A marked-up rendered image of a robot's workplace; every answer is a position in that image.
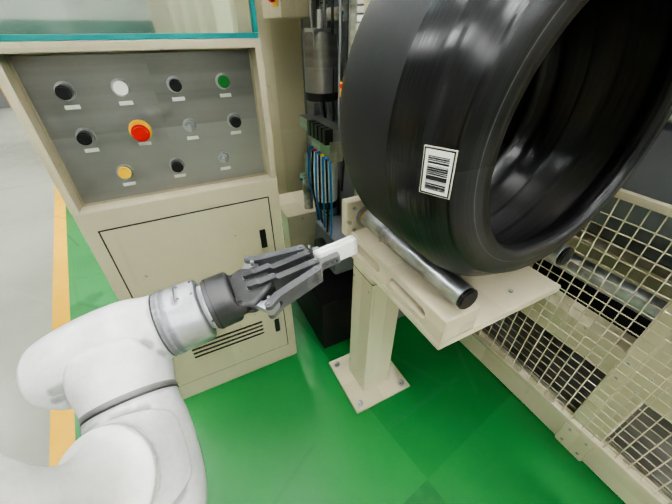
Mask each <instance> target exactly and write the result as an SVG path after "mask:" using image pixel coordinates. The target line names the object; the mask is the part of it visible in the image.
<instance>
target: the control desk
mask: <svg viewBox="0 0 672 504"><path fill-rule="evenodd" d="M0 87H1V89H2V91H3V92H4V94H5V96H6V98H7V100H8V101H9V103H10V105H11V107H12V109H13V111H14V112H15V114H16V116H17V118H18V120H19V121H20V123H21V125H22V127H23V129H24V130H25V132H26V134H27V136H28V138H29V139H30V141H31V143H32V145H33V147H34V148H35V150H36V152H37V154H38V156H39V157H40V159H41V161H42V163H43V165H44V166H45V168H46V170H47V172H48V174H49V176H50V177H51V179H52V181H53V183H54V185H55V186H56V188H57V190H58V192H59V194H60V195H61V197H62V199H63V201H64V203H65V204H66V206H67V208H68V210H69V212H70V213H71V215H73V218H74V220H75V222H76V224H77V225H78V227H79V229H80V231H81V233H82V234H83V236H84V238H85V240H86V242H87V243H88V245H89V247H90V249H91V251H92V253H93V254H94V256H95V258H96V260H97V262H98V263H99V265H100V267H101V269H102V271H103V272H104V274H105V276H106V278H107V280H108V281H109V283H110V285H111V287H112V289H113V290H114V292H115V294H116V296H117V298H118V300H119V301H122V300H126V299H133V298H140V297H145V296H148V295H151V294H154V293H155V292H157V291H159V290H164V289H166V288H169V287H172V286H174V285H177V284H179V283H182V282H184V281H187V280H190V279H191V280H194V281H195V282H196V283H197V284H198V286H200V282H201V280H203V279H206V278H208V277H211V276H213V275H216V274H218V273H221V272H224V273H226V274H227V275H232V274H233V273H235V272H236V271H237V270H239V269H242V268H243V266H244V264H245V262H244V260H243V258H244V257H245V256H250V255H261V254H265V253H269V252H273V251H278V250H282V249H285V246H284V237H283V228H282V220H281V211H280V202H279V193H278V185H277V178H276V177H277V174H276V166H275V157H274V148H273V139H272V131H271V122H270V113H269V105H268V96H267V87H266V78H265V70H264V61H263V52H262V44H261V39H259V38H225V39H152V40H78V41H5V42H0ZM216 329H217V336H216V337H215V338H214V339H212V340H210V341H208V342H205V343H203V344H201V345H199V346H197V347H195V348H192V349H190V350H188V351H187V352H185V353H183V354H179V355H177V356H175V357H173V360H174V372H175V378H176V382H177V386H178V389H179V391H180V394H181V396H182V399H186V398H188V397H191V396H193V395H196V394H198V393H201V392H203V391H205V390H208V389H210V388H213V387H215V386H218V385H220V384H223V383H225V382H227V381H230V380H232V379H235V378H237V377H240V376H242V375H245V374H247V373H249V372H252V371H254V370H257V369H259V368H262V367H264V366H267V365H269V364H272V363H274V362H276V361H279V360H281V359H284V358H286V357H289V356H291V355H294V354H296V353H297V350H296V341H295V332H294V324H293V315H292V306H291V304H289V305H288V306H286V307H285V308H284V309H283V310H282V311H281V312H280V313H279V315H278V316H277V317H276V318H274V319H270V318H269V316H268V314H267V313H265V312H263V311H260V310H259V311H258V312H255V313H248V314H245V315H244V318H243V320H242V321H240V322H237V323H235V324H233V325H231V326H228V327H226V328H224V329H219V328H218V327H216Z"/></svg>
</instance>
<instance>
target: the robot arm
mask: <svg viewBox="0 0 672 504"><path fill-rule="evenodd" d="M357 253H358V250H357V241H356V238H355V237H354V236H353V235H350V236H348V237H345V238H343V239H340V240H338V241H336V242H333V243H331V244H326V245H324V246H321V247H318V248H316V249H314V250H313V249H312V246H311V245H307V249H306V248H305V246H304V245H298V246H294V247H290V248H286V249H282V250H278V251H273V252H269V253H265V254H261V255H250V256H245V257H244V258H243V260H244V262H245V264H244V266H243V268H242V269H239V270H237V271H236V272H235V273H233V274H232V275H227V274H226V273H224V272H221V273H218V274H216V275H213V276H211V277H208V278H206V279H203V280H201V282H200V286H198V284H197V283H196V282H195V281H194V280H191V279H190V280H187V281H184V282H182V283H179V284H177V285H174V286H172V287H169V288H166V289H164V290H159V291H157V292H155V293H154V294H151V295H148V296H145V297H140V298H133V299H126V300H122V301H119V302H115V303H112V304H110V305H107V306H104V307H101V308H99V309H96V310H94V311H91V312H89V313H87V314H85V315H82V316H80V317H78V318H76V319H74V320H72V321H70V322H68V323H66V324H64V325H62V326H60V327H58V328H57V329H55V330H53V331H51V332H50V333H48V334H46V335H45V336H43V337H42V338H40V339H39V340H37V341H36V342H35V343H33V344H32V345H31V346H29V347H28V348H27V349H26V350H25V351H24V353H23V354H22V356H21V358H20V360H19V362H18V366H17V371H16V380H17V385H18V389H19V391H20V393H21V395H22V397H23V398H24V399H25V400H26V401H27V402H28V403H29V404H31V405H32V406H35V407H39V408H43V409H49V410H68V409H73V410H74V412H75V414H76V416H77V418H78V421H79V425H80V430H81V437H80V438H79V439H78V440H76V441H75V442H74V443H73V444H72V445H71V446H70V447H69V449H68V450H67V451H66V452H65V454H64V455H63V456H62V458H61V460H60V461H59V463H58V465H57V466H52V467H42V466H35V465H30V464H26V463H23V462H20V461H17V460H15V459H12V458H10V457H7V456H5V455H3V454H0V504H207V478H206V470H205V465H204V460H203V456H202V452H201V448H200V444H199V441H198V437H197V434H196V430H195V427H194V424H193V421H192V419H191V416H190V413H189V411H188V408H187V406H186V404H185V402H184V401H183V399H182V396H181V394H180V391H179V389H178V386H177V382H176V378H175V372H174V360H173V357H175V356H177V355H179V354H183V353H185V352H187V351H188V350H190V349H192V348H195V347H197V346H199V345H201V344H203V343H205V342H208V341H210V340H212V339H214V338H215V337H216V336H217V329H216V327H218V328H219V329H224V328H226V327H228V326H231V325H233V324H235V323H237V322H240V321H242V320H243V318H244V315H245V314H248V313H255V312H258V311H259V310H260V311H263V312H265V313H267V314H268V316H269V318H270V319H274V318H276V317H277V316H278V315H279V313H280V312H281V311H282V310H283V309H284V308H285V307H286V306H288V305H289V304H291V303H292V302H294V301H295V300H296V299H298V298H299V297H301V296H302V295H304V294H305V293H307V292H308V291H310V290H311V289H313V288H314V287H315V286H317V285H318V284H320V283H321V282H323V273H322V272H323V270H324V269H327V268H329V267H331V266H333V265H335V264H338V263H339V262H341V260H343V259H345V258H348V257H350V256H352V255H355V254H357ZM267 272H268V273H267ZM273 285H274V286H273Z"/></svg>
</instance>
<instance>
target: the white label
mask: <svg viewBox="0 0 672 504"><path fill-rule="evenodd" d="M457 156H458V150H453V149H448V148H442V147H437V146H431V145H426V144H425V145H424V153H423V161H422V170H421V178H420V187H419V192H422V193H426V194H429V195H433V196H437V197H440V198H444V199H448V200H449V199H450V194H451V189H452V183H453V178H454V172H455V167H456V162H457Z"/></svg>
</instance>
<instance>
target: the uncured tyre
mask: <svg viewBox="0 0 672 504"><path fill-rule="evenodd" d="M671 115H672V0H371V1H370V3H369V5H368V7H367V9H366V11H365V13H364V15H363V17H362V19H361V22H360V24H359V27H358V29H357V32H356V34H355V37H354V40H353V43H352V46H351V49H350V53H349V56H348V60H347V64H346V68H345V73H344V78H343V84H342V91H341V99H340V139H341V147H342V153H343V158H344V162H345V166H346V169H347V172H348V175H349V177H350V180H351V182H352V184H353V186H354V188H355V190H356V192H357V194H358V195H359V197H360V199H361V201H362V202H363V204H364V205H365V207H366V208H367V209H368V210H369V211H370V213H371V214H372V215H373V216H374V217H375V218H377V219H378V220H379V221H380V222H382V223H383V224H384V225H385V226H386V227H388V228H389V229H390V230H391V231H393V232H394V233H395V234H396V235H398V236H399V237H400V238H401V239H403V240H404V241H405V242H406V243H408V244H409V245H410V246H411V247H412V248H414V249H415V250H416V251H417V252H419V253H420V254H421V255H422V256H424V257H425V258H426V259H427V260H429V261H430V262H431V263H433V264H435V265H437V266H439V267H441V268H444V269H446V270H449V271H451V272H454V273H457V274H460V275H464V276H484V275H491V274H498V273H505V272H511V271H515V270H519V269H522V268H524V267H527V266H529V265H531V264H533V263H536V262H537V261H539V260H541V259H543V258H545V257H546V256H548V255H549V254H551V253H552V252H554V251H555V250H557V249H558V248H560V247H561V246H562V245H564V244H565V243H566V242H568V241H569V240H570V239H571V238H572V237H574V236H575V235H576V234H577V233H578V232H579V231H581V230H582V229H583V228H584V227H585V226H586V225H587V224H588V223H589V222H590V221H591V220H592V219H593V218H594V217H595V216H596V215H597V214H598V213H599V212H600V211H601V210H602V209H603V208H604V207H605V206H606V205H607V204H608V202H609V201H610V200H611V199H612V198H613V197H614V196H615V194H616V193H617V192H618V191H619V190H620V189H621V187H622V186H623V185H624V184H625V182H626V181H627V180H628V179H629V177H630V176H631V175H632V173H633V172H634V171H635V169H636V168H637V167H638V165H639V164H640V163H641V161H642V160H643V158H644V157H645V156H646V154H647V153H648V151H649V150H650V148H651V147H652V145H653V144H654V142H655V141H656V139H657V138H658V136H659V134H660V133H661V131H662V130H663V128H664V126H665V125H666V123H667V121H668V120H669V118H670V116H671ZM425 144H426V145H431V146H437V147H442V148H448V149H453V150H458V156H457V162H456V167H455V172H454V178H453V183H452V189H451V194H450V199H449V200H448V199H444V198H440V197H437V196H433V195H429V194H426V193H422V192H419V187H420V178H421V170H422V161H423V153H424V145H425Z"/></svg>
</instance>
